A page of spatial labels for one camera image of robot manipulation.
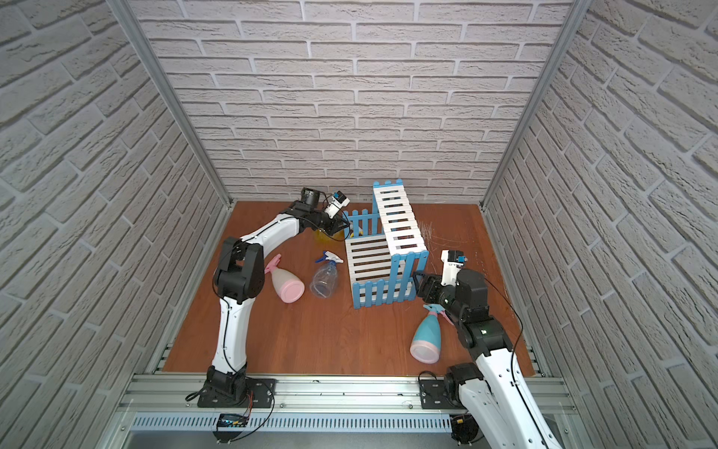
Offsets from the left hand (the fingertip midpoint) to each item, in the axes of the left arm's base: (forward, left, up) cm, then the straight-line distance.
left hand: (343, 214), depth 101 cm
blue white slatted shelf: (-7, -16, -12) cm, 21 cm away
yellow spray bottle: (-6, +8, -8) cm, 12 cm away
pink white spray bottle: (-28, +16, -4) cm, 32 cm away
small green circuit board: (-61, +27, -14) cm, 68 cm away
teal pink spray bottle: (-45, -25, -3) cm, 52 cm away
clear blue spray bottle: (-24, +5, -5) cm, 25 cm away
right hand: (-30, -22, +9) cm, 38 cm away
